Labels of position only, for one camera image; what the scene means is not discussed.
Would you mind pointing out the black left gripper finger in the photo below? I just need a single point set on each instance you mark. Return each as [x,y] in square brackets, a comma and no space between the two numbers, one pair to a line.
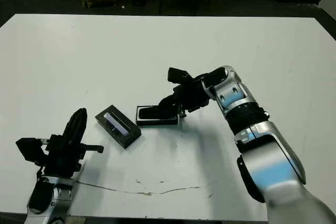
[72,132]
[81,132]

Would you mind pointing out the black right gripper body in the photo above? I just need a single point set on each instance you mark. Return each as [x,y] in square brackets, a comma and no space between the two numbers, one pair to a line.
[191,95]

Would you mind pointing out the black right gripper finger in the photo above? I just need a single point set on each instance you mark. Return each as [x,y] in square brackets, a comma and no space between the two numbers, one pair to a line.
[170,111]
[168,102]

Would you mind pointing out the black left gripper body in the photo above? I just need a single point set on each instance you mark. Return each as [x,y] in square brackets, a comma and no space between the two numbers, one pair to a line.
[63,161]

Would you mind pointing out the black bar-shaped camera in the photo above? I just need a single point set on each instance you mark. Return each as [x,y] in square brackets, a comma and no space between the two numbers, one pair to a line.
[148,113]

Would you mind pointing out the black box lid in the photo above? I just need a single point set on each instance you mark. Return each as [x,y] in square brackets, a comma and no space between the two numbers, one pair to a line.
[127,138]

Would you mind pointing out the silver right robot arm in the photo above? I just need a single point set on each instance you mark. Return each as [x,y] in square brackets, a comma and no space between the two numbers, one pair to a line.
[262,155]

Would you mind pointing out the black box with white insert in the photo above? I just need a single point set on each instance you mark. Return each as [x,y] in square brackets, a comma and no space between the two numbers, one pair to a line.
[157,123]

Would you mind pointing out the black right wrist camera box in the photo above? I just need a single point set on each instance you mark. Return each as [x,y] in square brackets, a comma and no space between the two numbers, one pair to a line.
[178,75]

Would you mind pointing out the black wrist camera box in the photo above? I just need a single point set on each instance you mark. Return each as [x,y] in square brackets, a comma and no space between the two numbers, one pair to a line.
[178,75]
[30,149]

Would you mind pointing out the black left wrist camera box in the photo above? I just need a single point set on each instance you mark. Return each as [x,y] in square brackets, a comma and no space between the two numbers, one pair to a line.
[30,149]

